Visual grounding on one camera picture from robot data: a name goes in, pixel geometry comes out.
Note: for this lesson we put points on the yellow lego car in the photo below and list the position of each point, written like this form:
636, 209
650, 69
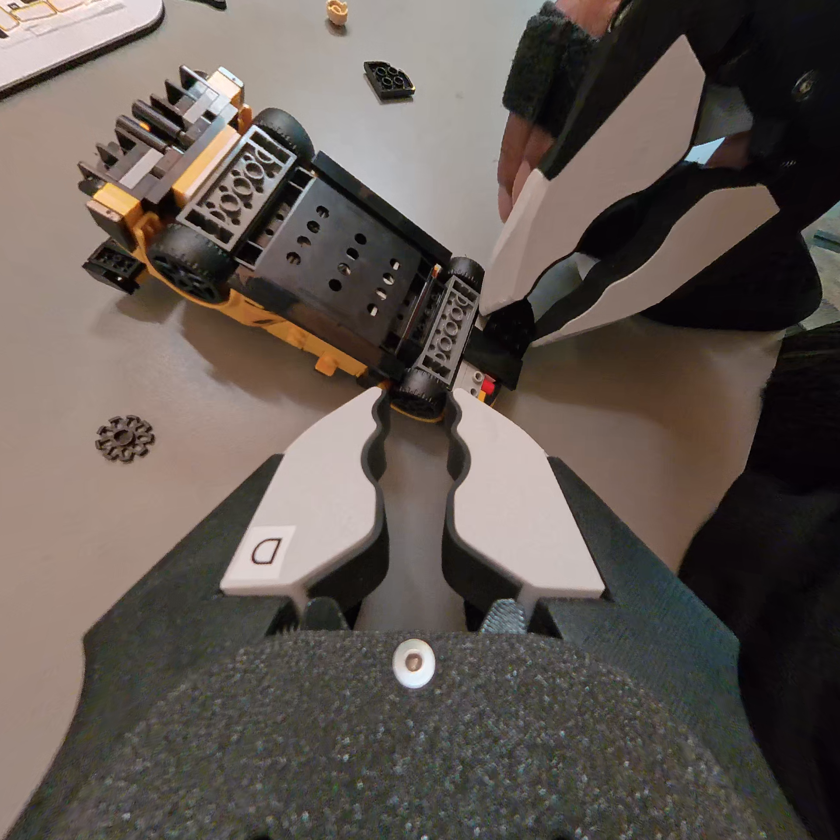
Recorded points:
328, 262

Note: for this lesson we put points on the lego sticker sheet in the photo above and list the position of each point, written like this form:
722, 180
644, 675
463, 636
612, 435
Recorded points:
39, 16

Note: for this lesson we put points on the black padded wrist rest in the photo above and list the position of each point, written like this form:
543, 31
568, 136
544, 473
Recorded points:
741, 289

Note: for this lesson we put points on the black rounded lego plate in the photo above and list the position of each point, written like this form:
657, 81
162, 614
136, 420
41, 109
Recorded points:
392, 80

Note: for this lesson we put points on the black lego wheel rim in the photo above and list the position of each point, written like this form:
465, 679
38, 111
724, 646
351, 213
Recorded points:
124, 438

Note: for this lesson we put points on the small yellow round lego piece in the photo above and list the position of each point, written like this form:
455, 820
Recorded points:
337, 12

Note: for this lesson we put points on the dark studded lego plate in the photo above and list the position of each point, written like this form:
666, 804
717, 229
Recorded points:
505, 348

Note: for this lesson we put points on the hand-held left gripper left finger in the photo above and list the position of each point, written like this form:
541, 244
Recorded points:
308, 512

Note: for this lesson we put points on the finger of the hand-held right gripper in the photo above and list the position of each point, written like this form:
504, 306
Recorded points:
695, 243
623, 151

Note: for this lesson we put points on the white desk stand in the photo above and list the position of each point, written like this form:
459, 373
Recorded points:
79, 59

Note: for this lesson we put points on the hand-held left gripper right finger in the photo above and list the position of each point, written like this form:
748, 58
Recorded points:
525, 518

